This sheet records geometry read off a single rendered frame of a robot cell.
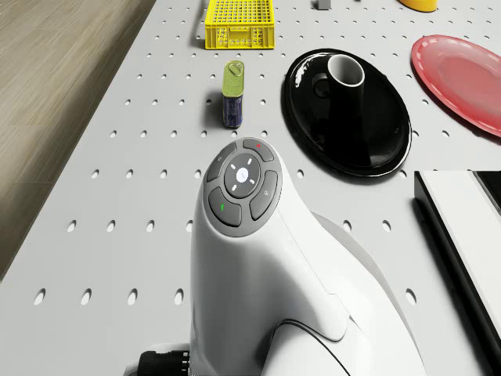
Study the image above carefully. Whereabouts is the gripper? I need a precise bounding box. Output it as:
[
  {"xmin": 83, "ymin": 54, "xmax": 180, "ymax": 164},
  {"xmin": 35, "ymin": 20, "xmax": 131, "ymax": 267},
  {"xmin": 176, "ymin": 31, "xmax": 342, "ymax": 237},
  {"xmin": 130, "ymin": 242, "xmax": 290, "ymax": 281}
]
[{"xmin": 124, "ymin": 342, "xmax": 193, "ymax": 376}]

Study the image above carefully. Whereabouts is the yellow basket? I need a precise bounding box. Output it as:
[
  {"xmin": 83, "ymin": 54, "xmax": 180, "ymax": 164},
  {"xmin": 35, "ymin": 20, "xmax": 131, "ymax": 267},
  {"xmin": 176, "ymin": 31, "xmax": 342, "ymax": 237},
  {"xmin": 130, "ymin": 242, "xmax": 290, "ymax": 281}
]
[{"xmin": 204, "ymin": 0, "xmax": 276, "ymax": 51}]

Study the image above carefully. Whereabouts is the flat-sided can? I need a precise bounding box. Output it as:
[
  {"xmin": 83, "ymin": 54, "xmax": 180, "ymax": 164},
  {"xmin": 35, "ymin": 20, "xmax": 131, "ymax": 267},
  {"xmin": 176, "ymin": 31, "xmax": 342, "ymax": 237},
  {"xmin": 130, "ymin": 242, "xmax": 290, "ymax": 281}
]
[{"xmin": 222, "ymin": 60, "xmax": 246, "ymax": 129}]

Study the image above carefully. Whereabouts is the black plate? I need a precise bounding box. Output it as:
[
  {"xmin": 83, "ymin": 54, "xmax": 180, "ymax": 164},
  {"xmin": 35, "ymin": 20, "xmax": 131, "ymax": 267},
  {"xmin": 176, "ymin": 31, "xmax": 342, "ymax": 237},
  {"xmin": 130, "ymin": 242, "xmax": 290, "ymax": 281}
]
[{"xmin": 280, "ymin": 48, "xmax": 413, "ymax": 178}]

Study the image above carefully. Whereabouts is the yellow bowl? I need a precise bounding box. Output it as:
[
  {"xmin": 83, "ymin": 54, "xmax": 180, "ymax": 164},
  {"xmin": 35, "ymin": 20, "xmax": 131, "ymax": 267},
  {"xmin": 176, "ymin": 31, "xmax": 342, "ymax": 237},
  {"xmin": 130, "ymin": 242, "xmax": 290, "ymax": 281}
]
[{"xmin": 396, "ymin": 0, "xmax": 440, "ymax": 13}]

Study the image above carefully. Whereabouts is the black stove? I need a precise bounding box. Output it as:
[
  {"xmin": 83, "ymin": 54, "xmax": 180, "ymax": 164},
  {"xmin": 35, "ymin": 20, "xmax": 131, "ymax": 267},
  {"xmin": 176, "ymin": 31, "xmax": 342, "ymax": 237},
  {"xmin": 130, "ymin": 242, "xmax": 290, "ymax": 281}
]
[{"xmin": 413, "ymin": 169, "xmax": 501, "ymax": 367}]

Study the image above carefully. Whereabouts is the black mug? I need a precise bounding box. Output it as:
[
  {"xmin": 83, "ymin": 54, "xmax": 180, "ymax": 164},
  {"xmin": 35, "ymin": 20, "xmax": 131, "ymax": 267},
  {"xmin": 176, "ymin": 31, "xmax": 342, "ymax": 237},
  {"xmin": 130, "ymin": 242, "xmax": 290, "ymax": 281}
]
[{"xmin": 312, "ymin": 53, "xmax": 379, "ymax": 168}]

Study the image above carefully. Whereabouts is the red plate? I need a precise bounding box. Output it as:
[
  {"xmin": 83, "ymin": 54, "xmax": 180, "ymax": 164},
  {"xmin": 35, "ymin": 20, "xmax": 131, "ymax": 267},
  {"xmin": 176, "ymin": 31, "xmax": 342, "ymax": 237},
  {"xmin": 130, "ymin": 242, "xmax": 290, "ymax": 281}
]
[{"xmin": 410, "ymin": 34, "xmax": 501, "ymax": 139}]

